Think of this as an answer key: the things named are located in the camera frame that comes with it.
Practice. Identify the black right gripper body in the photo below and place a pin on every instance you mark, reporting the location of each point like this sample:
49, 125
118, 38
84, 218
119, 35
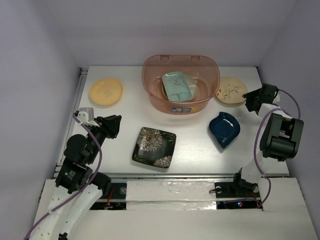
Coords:
259, 97

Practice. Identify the black floral square plate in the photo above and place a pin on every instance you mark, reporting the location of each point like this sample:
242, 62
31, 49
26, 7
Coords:
154, 147

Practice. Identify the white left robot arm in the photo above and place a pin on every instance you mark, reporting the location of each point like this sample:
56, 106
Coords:
77, 186

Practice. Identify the dark blue leaf plate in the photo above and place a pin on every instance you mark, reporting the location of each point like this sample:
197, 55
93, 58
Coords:
225, 128

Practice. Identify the pink translucent plastic bin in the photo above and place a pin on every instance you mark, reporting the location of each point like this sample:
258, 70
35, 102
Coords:
202, 69

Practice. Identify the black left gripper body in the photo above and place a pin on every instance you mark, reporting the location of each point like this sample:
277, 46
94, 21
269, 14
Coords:
92, 155

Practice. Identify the cream bird pattern plate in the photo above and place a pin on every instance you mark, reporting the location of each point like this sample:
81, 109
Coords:
231, 91

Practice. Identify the yellow round plastic plate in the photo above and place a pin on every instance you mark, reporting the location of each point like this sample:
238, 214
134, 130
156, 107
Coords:
106, 91

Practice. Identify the white divided round plate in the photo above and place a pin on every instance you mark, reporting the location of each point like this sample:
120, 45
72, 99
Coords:
192, 85

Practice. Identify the light green rectangular plate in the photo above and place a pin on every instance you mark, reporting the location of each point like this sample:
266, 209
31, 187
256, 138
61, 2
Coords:
176, 87

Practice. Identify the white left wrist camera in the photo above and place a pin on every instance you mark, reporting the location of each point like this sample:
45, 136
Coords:
85, 115

